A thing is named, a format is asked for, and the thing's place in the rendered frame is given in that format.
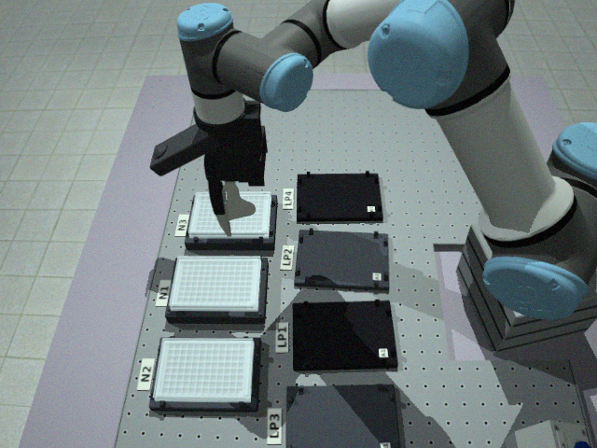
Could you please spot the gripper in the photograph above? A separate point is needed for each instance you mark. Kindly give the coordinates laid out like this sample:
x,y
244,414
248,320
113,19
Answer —
x,y
240,152

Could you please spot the white label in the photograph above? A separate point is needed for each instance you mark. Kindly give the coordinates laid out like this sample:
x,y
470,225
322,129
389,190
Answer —
x,y
146,373
163,293
288,199
281,337
274,426
181,227
287,257

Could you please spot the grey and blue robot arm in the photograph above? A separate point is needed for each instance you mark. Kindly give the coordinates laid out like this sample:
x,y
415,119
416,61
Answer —
x,y
544,244

